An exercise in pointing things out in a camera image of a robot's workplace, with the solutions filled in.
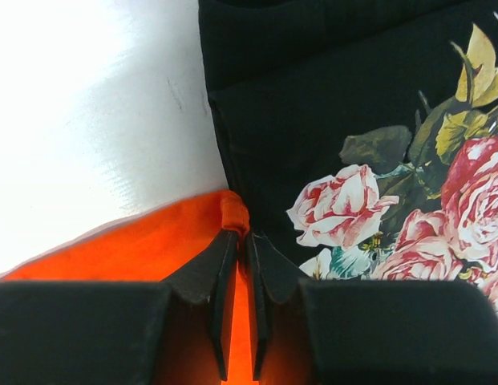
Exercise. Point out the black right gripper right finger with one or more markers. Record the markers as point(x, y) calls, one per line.
point(365, 332)

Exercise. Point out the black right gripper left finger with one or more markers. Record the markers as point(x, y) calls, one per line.
point(174, 331)

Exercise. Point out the orange t-shirt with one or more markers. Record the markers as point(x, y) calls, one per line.
point(149, 248)

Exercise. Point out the black floral t-shirt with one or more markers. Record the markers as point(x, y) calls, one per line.
point(361, 135)

